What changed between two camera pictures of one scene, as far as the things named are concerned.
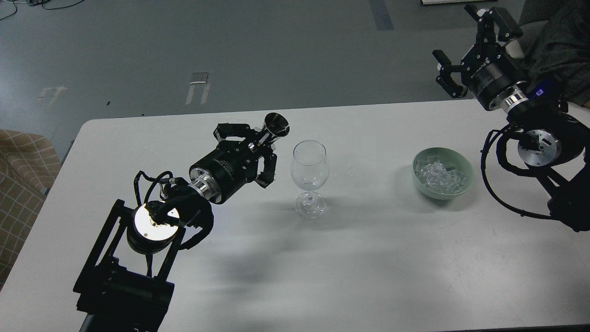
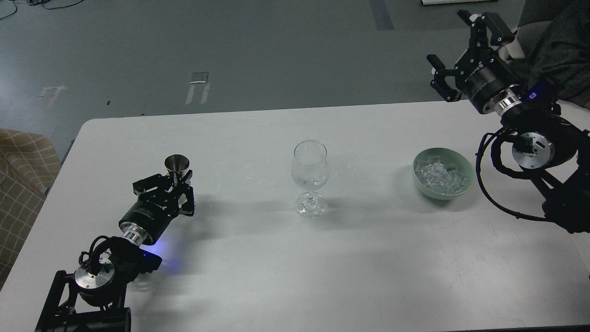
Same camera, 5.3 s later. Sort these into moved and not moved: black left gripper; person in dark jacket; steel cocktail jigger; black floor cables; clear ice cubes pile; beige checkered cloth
Moved: black left gripper; steel cocktail jigger
Not moved: clear ice cubes pile; beige checkered cloth; person in dark jacket; black floor cables
